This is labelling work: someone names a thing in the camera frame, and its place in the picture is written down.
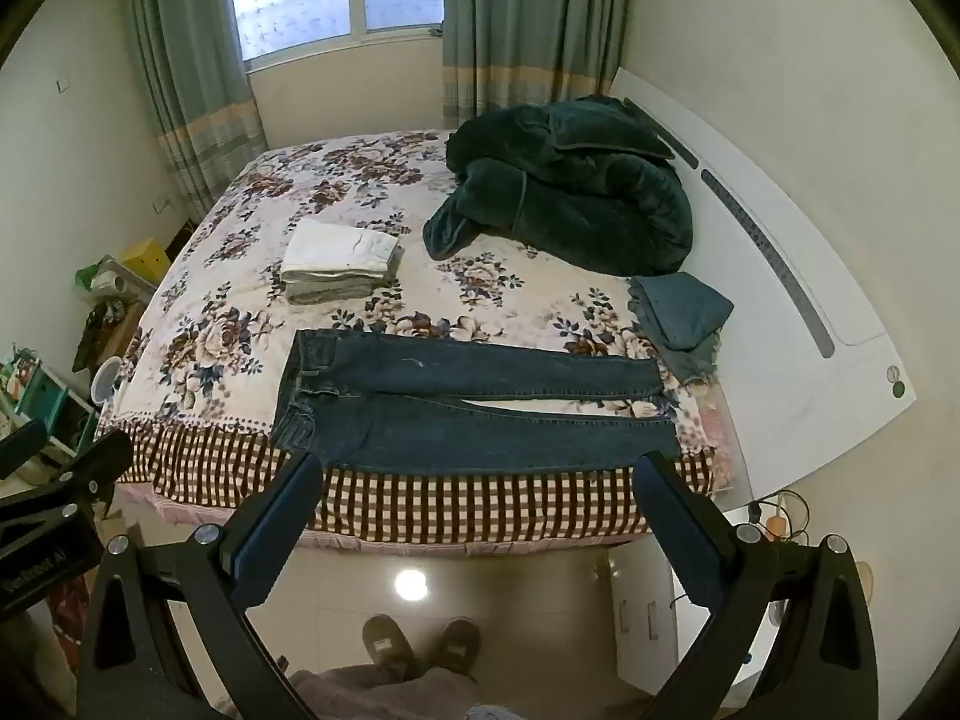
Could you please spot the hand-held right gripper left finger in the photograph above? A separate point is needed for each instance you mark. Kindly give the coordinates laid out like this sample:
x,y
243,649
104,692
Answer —
x,y
270,540

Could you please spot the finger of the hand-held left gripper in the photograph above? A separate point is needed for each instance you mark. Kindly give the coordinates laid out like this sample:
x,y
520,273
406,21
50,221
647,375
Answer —
x,y
97,469
22,446

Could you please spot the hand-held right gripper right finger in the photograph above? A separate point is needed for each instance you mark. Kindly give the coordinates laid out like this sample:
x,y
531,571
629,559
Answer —
x,y
679,536

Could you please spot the dark blue jeans pants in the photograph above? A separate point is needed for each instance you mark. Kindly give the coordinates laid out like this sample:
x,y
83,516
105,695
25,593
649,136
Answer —
x,y
450,442

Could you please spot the green shelf rack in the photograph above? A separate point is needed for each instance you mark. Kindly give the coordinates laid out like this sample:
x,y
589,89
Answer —
x,y
45,397

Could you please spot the dark red patterned cloth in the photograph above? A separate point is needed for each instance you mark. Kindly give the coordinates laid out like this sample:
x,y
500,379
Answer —
x,y
71,615

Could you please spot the white bedside cabinet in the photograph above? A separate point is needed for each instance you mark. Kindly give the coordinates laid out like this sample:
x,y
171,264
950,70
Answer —
x,y
645,600

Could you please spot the white round container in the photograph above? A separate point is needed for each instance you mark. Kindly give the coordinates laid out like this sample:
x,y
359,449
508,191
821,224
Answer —
x,y
106,382

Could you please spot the wooden nightstand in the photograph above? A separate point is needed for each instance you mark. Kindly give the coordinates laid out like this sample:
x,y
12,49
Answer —
x,y
112,330

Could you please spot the grey slipper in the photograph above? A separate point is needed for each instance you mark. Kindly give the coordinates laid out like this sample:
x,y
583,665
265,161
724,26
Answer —
x,y
388,645
459,645

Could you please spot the frayed denim cloth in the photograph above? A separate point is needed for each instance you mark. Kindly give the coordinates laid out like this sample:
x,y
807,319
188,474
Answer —
x,y
694,364

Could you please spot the green and white bag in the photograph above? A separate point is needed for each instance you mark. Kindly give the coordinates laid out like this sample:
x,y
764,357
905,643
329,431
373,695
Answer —
x,y
105,277

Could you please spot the person's pinkish grey clothing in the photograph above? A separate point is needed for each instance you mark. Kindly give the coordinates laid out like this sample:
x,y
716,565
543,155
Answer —
x,y
390,697

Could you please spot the yellow box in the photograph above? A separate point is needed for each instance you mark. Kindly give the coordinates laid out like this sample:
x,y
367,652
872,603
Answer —
x,y
146,259

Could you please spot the floral bed blanket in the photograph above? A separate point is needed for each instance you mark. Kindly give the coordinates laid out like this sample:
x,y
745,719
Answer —
x,y
247,300

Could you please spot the blue folded cloth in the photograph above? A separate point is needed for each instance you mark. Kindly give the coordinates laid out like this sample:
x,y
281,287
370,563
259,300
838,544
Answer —
x,y
686,307

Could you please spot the grey folded clothing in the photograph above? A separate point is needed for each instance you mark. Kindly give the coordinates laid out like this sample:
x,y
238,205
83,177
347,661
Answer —
x,y
330,289

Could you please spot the white headboard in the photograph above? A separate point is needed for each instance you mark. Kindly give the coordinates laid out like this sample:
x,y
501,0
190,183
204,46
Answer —
x,y
787,300

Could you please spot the dark green jacket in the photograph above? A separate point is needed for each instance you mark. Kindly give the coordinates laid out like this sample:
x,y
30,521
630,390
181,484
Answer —
x,y
585,202

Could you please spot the grey-green striped curtain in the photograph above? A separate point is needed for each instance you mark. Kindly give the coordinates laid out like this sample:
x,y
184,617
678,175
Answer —
x,y
525,22
187,75

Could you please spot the wall socket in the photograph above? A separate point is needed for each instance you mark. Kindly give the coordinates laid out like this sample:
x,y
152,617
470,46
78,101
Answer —
x,y
163,205

